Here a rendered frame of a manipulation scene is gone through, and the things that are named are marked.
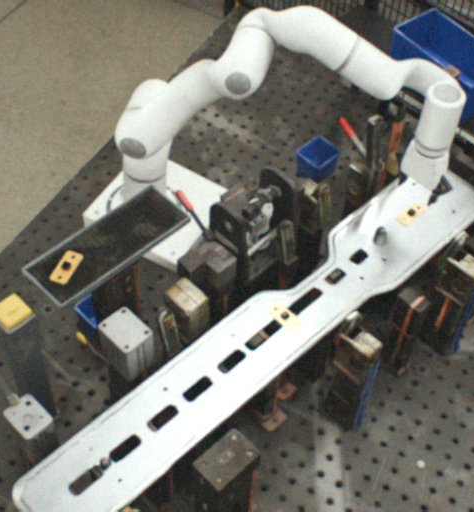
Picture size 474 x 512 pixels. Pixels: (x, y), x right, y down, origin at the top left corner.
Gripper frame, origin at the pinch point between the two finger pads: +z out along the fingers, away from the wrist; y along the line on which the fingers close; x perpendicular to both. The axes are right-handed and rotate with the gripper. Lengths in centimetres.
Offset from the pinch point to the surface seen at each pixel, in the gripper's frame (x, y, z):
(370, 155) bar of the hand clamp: -1.9, -14.3, -2.7
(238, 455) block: -79, 18, 6
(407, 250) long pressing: -10.0, 7.1, 8.8
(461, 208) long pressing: 11.2, 7.8, 8.7
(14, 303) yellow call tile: -94, -34, -6
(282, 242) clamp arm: -34.4, -12.9, 3.6
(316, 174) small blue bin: 12, -40, 34
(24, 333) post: -96, -30, -1
